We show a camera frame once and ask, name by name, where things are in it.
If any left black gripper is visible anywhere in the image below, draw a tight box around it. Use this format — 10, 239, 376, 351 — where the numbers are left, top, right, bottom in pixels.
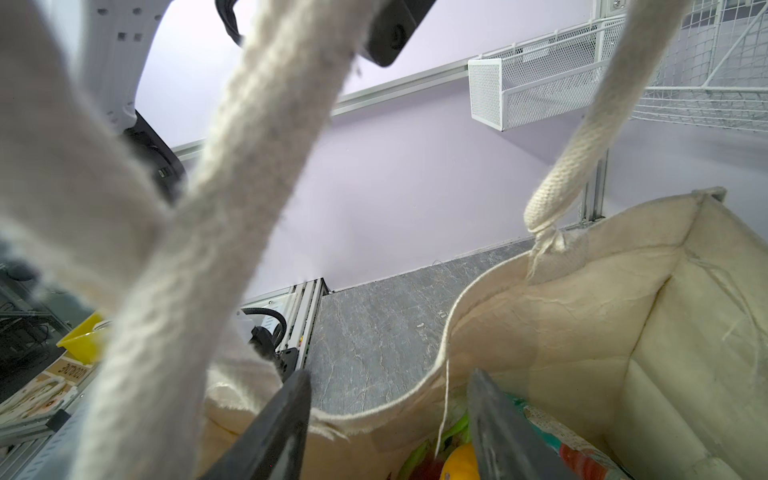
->
214, 1, 434, 67

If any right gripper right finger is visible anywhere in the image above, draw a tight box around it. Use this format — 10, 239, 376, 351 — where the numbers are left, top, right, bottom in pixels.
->
467, 369, 576, 480

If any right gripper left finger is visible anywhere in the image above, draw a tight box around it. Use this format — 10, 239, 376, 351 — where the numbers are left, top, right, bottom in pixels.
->
198, 370, 312, 479

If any yellow brown mango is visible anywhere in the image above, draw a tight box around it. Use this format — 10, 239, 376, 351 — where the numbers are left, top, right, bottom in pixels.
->
440, 443, 480, 480

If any teal snack bag top shelf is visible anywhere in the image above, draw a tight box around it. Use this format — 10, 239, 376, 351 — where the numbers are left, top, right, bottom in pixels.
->
506, 394, 631, 480

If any cream canvas grocery bag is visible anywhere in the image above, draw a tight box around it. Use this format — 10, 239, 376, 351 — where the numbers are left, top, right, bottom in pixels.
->
0, 0, 768, 480

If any pink dragon fruit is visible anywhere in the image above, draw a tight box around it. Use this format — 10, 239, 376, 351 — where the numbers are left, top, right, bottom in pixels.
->
396, 413, 471, 480

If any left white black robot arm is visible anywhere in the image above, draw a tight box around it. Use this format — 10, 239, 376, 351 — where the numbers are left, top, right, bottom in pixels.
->
72, 0, 435, 202

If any small white mesh basket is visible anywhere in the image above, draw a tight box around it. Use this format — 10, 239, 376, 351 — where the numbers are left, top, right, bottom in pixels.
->
467, 15, 625, 132

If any long white wire basket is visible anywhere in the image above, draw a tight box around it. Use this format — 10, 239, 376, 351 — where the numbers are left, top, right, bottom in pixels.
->
632, 1, 767, 133

